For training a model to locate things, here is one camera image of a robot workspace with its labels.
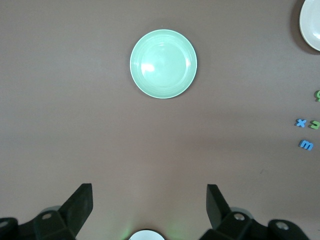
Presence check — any blue letter m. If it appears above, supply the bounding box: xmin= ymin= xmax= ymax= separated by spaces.
xmin=298 ymin=138 xmax=314 ymax=151

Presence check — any brown table cover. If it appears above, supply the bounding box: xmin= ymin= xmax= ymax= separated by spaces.
xmin=0 ymin=0 xmax=320 ymax=240

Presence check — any beige plate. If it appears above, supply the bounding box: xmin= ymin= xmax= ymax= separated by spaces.
xmin=299 ymin=0 xmax=320 ymax=52

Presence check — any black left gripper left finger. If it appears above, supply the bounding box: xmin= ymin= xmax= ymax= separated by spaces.
xmin=0 ymin=183 xmax=94 ymax=240

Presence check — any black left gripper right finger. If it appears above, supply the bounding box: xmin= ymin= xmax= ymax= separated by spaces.
xmin=199 ymin=184 xmax=310 ymax=240

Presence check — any green plate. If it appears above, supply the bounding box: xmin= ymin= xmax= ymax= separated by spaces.
xmin=129 ymin=29 xmax=198 ymax=100

